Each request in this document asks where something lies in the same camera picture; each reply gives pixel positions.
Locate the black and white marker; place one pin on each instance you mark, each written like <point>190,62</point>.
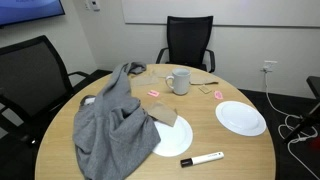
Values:
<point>206,158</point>

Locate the white ceramic mug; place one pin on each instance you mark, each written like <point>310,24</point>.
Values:
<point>181,83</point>

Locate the pink sugar packet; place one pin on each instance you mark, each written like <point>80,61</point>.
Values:
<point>153,93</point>
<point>218,95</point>

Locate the brown paper napkin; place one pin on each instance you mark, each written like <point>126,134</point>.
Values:
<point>163,113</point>
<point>145,80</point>
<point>199,79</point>

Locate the brown sugar packet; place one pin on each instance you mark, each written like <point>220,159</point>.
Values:
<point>205,89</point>

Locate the white plate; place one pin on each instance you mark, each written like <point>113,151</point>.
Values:
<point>240,118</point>
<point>175,140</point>

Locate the black mesh office chair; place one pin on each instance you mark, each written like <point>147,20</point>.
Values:
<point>188,40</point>
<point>30,76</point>

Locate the grey sweater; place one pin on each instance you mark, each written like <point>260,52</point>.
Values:
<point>113,133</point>

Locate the black tripod stand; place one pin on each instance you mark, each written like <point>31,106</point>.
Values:
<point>314,85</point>

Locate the white wall whiteboard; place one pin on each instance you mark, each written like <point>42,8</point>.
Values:
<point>216,11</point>

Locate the white wall thermostat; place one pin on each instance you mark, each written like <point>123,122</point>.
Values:
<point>95,5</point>

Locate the white wall switch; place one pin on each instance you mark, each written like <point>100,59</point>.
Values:
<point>87,4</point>

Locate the white wall power outlet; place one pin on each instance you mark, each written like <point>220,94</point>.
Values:
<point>270,63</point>

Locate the wall mounted tv screen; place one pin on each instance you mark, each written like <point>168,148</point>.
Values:
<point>26,10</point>

